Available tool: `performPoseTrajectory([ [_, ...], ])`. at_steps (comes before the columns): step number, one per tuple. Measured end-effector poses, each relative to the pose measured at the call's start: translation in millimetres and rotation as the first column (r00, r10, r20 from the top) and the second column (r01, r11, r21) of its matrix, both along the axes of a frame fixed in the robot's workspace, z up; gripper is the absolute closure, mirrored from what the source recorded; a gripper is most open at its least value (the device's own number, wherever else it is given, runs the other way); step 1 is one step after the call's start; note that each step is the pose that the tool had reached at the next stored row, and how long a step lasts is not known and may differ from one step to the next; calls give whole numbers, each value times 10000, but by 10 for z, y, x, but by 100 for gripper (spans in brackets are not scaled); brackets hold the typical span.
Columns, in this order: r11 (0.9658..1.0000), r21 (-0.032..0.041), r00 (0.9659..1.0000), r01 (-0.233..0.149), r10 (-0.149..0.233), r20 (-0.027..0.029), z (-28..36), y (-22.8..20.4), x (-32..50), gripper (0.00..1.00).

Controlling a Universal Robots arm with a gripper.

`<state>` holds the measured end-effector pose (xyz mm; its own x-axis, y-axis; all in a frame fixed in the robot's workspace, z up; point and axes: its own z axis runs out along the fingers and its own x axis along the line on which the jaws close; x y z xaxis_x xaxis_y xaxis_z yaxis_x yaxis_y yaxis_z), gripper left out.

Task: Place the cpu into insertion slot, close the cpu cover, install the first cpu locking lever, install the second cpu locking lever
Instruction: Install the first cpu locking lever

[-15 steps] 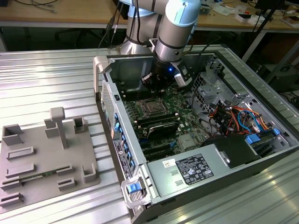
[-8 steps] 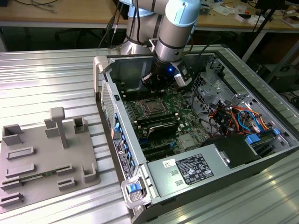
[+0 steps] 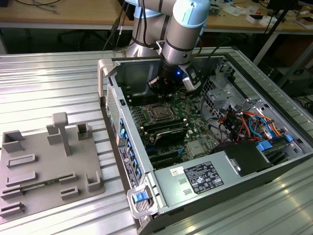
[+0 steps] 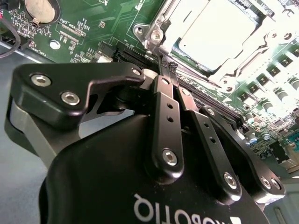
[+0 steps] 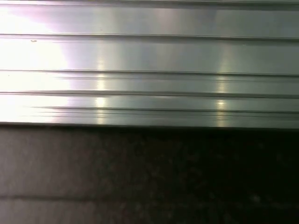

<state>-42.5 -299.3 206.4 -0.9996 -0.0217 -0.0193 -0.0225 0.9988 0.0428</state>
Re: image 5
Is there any metal slat table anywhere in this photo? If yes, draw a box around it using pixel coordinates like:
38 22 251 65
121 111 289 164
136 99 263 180
0 0 299 129

